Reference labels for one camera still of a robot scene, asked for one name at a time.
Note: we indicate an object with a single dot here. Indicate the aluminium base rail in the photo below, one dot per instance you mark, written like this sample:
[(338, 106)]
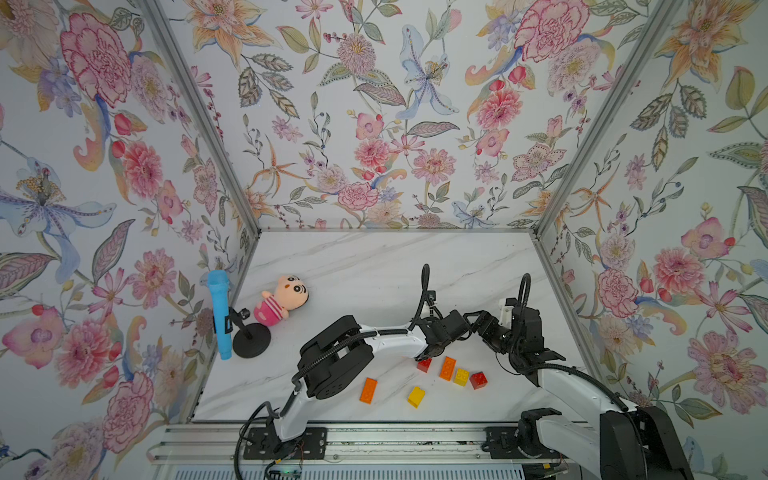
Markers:
[(347, 443)]

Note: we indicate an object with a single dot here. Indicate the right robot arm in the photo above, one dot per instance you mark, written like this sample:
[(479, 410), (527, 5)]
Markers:
[(617, 439)]

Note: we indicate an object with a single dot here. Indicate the plush doll pink dress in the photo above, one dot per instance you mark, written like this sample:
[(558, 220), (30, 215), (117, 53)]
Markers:
[(290, 294)]

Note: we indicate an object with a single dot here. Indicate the blue toy microphone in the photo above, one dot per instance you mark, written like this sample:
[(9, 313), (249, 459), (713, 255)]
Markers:
[(219, 285)]

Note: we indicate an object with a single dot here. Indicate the yellow square brick right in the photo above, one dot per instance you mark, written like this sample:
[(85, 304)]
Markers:
[(461, 377)]

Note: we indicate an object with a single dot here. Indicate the yellow brick front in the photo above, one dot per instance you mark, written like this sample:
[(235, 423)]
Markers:
[(416, 396)]

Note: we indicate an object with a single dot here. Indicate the red square brick centre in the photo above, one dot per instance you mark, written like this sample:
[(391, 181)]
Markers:
[(424, 365)]

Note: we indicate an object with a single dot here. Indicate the red square brick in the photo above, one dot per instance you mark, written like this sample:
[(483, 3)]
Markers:
[(478, 380), (424, 365)]

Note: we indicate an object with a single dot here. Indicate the orange flat brick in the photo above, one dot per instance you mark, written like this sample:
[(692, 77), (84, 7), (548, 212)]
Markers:
[(368, 391)]

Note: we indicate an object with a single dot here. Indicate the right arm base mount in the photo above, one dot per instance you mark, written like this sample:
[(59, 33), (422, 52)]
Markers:
[(521, 441)]

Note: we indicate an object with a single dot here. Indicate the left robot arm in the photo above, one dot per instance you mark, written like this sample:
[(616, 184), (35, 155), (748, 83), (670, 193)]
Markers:
[(335, 357)]

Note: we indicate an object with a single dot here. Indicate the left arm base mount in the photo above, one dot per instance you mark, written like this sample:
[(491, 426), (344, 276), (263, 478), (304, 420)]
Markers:
[(263, 443)]

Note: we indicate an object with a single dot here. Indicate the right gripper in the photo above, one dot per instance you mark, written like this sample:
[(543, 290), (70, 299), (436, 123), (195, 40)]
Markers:
[(493, 323)]

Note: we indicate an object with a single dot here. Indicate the red square brick right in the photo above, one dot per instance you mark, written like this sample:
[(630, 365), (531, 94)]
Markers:
[(478, 380)]

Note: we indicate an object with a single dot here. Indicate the orange tall long brick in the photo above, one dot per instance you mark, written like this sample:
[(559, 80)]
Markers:
[(447, 369)]

